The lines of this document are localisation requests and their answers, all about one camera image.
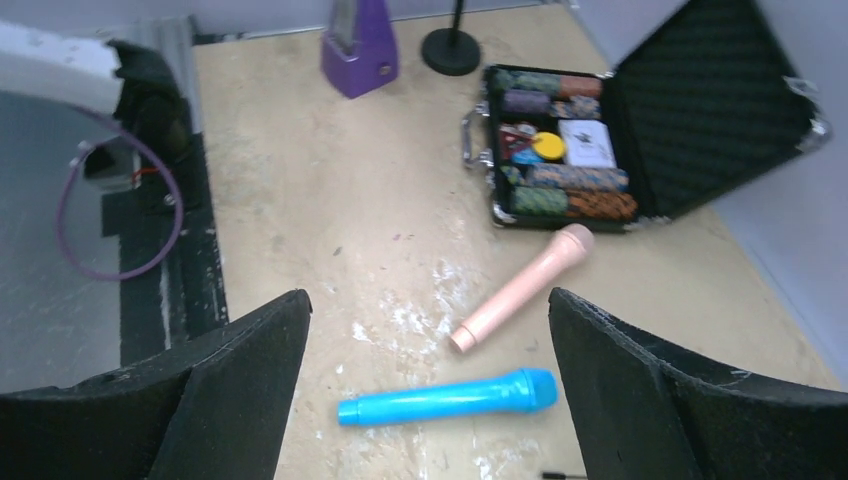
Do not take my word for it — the blue microphone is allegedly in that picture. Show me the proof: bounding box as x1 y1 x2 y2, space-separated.
337 368 559 427

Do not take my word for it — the black poker chip case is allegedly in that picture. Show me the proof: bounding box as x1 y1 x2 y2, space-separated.
461 1 831 232

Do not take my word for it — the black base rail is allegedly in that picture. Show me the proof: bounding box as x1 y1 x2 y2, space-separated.
99 39 230 369

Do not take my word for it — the white card deck box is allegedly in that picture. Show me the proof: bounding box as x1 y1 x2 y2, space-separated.
558 119 617 168

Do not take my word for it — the yellow dealer chip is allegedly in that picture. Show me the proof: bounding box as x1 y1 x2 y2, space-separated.
531 132 567 162

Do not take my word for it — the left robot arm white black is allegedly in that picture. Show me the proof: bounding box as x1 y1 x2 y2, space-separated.
1 21 193 190

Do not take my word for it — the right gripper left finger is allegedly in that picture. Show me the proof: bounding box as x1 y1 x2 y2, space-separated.
1 289 312 479

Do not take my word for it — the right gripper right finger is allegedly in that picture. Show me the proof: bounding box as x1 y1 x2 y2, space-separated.
549 288 847 479

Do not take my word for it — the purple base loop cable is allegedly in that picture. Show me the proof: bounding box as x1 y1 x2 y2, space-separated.
54 105 185 282

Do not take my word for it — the purple metronome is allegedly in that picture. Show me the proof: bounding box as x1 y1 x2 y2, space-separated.
321 0 399 99

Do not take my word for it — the black round-base clip stand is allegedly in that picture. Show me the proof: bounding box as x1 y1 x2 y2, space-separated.
420 0 482 77

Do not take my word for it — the pink microphone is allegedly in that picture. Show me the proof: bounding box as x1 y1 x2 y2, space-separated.
450 224 595 353

